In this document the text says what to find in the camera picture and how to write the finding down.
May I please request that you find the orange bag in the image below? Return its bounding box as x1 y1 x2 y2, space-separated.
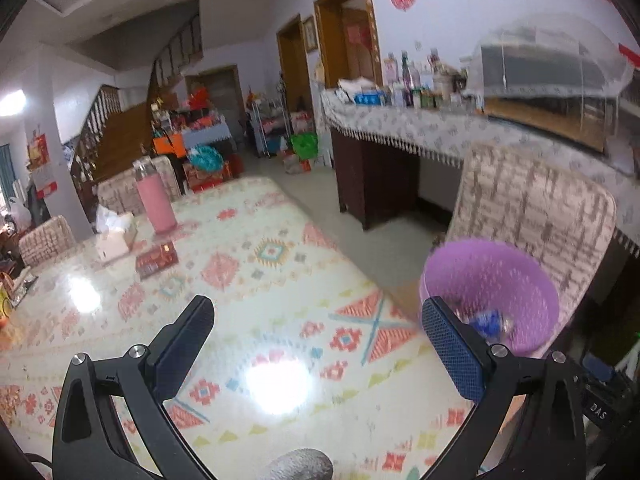
152 132 187 157

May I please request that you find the purple plastic basket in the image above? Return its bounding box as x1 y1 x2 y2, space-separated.
419 239 561 361

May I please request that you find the green bag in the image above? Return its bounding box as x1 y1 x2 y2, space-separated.
290 132 319 158

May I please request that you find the white tissue box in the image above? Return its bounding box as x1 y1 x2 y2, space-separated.
94 204 138 266

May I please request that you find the white wire rack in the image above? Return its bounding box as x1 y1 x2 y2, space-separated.
248 100 291 158

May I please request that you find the dark red flat box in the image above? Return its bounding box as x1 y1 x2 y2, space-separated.
136 241 179 281

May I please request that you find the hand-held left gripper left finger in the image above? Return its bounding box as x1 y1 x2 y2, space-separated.
51 295 216 480

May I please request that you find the pink thermos bottle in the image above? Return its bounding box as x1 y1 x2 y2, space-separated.
132 156 177 235

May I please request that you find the red wall calendar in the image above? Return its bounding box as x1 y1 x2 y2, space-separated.
27 132 56 196

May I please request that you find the sideboard with patterned cloth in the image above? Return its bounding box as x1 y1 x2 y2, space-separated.
320 87 640 256

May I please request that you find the group of bottles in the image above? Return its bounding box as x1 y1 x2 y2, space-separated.
382 49 473 110

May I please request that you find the white mesh food cover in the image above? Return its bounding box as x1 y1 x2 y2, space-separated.
462 12 635 153

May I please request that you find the wooden staircase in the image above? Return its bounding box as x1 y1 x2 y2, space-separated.
70 12 203 221

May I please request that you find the patterned fabric chair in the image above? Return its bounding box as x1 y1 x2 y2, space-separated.
96 156 182 216
19 215 77 267
445 142 618 321

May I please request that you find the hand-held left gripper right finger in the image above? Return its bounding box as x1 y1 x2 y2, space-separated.
421 296 587 480

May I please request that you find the teal bag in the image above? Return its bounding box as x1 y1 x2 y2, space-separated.
187 145 224 171

